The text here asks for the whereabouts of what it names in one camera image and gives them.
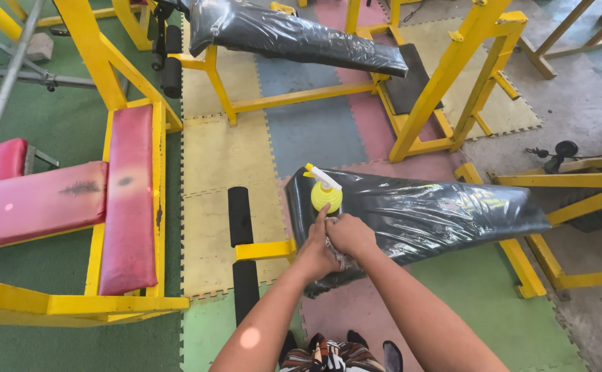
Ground person's left hand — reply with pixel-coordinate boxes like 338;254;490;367
296;203;344;281

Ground person's right hand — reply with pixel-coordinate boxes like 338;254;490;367
325;213;379;259

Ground grey cleaning rag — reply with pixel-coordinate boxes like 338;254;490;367
326;217;359;273

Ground yellow spray bottle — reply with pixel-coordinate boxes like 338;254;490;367
303;163;344;216

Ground black plastic-wrapped bench pad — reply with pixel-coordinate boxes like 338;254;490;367
285;166;553;299
179;0;409;78

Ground person's black shoe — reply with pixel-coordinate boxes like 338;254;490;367
382;340;404;372
278;330;298;365

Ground person's patterned shorts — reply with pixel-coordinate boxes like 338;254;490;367
279;335;386;372

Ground colourful foam floor mats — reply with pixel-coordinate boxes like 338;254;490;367
179;0;588;372

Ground black flat seat pad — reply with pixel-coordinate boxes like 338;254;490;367
385;43;444;116

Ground long red bench pad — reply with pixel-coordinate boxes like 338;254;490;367
98;103;160;297

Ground black foam roller pair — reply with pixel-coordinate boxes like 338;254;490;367
150;23;184;100

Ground wide red bench pad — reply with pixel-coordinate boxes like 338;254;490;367
0;161;110;254

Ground grey concrete block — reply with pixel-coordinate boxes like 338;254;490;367
26;32;54;63

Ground grey metal bar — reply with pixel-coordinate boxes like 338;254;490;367
0;0;47;203

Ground yellow upright rack frame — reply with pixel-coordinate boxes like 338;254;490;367
345;0;529;164

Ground black device with cable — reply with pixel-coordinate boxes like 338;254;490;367
525;140;602;175

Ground yellow machine frame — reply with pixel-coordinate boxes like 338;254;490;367
488;150;602;291

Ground yellow frame of red bench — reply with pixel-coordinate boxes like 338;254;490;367
0;0;191;329

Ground wooden frame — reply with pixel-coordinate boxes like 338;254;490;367
517;0;602;80

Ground grey metal machine frame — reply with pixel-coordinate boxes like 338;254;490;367
0;0;100;98

